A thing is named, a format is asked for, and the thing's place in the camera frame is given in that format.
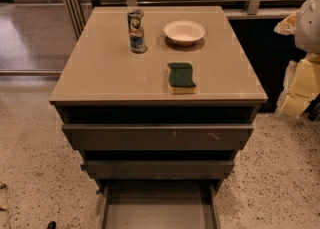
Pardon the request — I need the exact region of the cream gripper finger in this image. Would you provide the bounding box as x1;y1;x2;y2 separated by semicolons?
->
279;54;320;117
274;11;299;36

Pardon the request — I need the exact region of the small black floor object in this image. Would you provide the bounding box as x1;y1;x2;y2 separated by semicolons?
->
47;221;56;229

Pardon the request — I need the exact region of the green yellow sponge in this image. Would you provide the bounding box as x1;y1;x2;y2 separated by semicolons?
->
168;62;197;94

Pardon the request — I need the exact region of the grey open bottom drawer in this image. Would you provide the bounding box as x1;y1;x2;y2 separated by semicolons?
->
98;180;221;229

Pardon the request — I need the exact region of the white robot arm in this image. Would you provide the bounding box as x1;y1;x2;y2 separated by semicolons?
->
274;0;320;117

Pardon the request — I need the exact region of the grey drawer cabinet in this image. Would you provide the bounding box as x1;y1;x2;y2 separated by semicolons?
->
49;5;269;194

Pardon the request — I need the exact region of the grey top drawer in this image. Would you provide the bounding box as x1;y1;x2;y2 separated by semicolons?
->
62;124;254;151

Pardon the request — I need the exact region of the grey middle drawer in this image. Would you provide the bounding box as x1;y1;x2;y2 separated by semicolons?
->
81;160;234;180

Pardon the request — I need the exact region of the blue silver drink can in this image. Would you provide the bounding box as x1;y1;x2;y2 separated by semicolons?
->
127;9;146;54

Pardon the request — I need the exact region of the white bowl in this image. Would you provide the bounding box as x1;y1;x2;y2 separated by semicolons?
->
163;20;206;47

